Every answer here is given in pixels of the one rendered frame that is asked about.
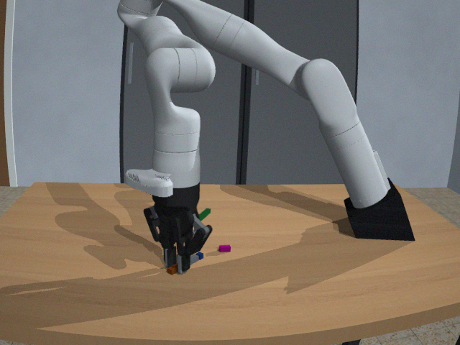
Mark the grey rod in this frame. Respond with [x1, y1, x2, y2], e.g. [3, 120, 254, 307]
[190, 254, 199, 265]

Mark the orange rod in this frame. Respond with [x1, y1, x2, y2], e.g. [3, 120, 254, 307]
[167, 264, 178, 275]

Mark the green rod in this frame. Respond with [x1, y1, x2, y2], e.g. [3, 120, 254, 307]
[199, 208, 211, 221]

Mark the small magenta block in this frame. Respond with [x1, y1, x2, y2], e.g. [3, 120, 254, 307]
[219, 245, 231, 252]

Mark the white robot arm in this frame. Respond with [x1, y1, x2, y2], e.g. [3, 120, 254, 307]
[117, 0, 391, 208]

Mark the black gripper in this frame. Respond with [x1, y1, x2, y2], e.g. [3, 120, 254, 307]
[144, 183, 213, 274]

